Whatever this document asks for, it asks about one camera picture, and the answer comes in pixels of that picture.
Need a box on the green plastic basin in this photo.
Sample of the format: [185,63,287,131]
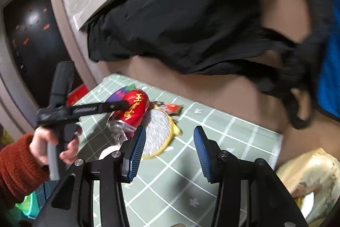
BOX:
[14,194,44,218]

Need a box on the red doormat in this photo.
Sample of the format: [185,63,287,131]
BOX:
[66,84,89,106]

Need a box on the red drink can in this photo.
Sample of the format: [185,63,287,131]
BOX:
[114,89,150,134]

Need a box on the green checked tablecloth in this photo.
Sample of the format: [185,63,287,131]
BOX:
[37,73,283,227]

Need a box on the black glossy door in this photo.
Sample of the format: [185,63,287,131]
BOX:
[3,0,88,94]

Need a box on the person's left hand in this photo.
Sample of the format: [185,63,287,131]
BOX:
[29,126,80,165]

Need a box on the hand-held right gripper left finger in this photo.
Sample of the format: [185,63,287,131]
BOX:
[32,125,147,227]

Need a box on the brown red snack wrapper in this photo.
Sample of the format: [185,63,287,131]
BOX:
[150,101,184,116]

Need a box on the yellow snack packet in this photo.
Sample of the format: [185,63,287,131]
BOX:
[141,109,182,158]

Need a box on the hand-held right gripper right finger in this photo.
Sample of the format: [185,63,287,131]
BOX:
[193,125,310,227]

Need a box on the blue towel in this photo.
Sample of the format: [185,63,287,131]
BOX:
[316,0,340,118]

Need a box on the purple wrapper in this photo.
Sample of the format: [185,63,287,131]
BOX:
[109,85,136,105]

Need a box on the person's left forearm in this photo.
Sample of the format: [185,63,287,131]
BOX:
[0,133,51,210]

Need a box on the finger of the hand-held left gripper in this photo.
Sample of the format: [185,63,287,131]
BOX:
[75,100,130,116]

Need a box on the black cloth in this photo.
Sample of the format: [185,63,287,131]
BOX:
[86,0,332,129]

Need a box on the yellow plastic bin liner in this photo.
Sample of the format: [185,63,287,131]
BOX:
[275,147,340,227]

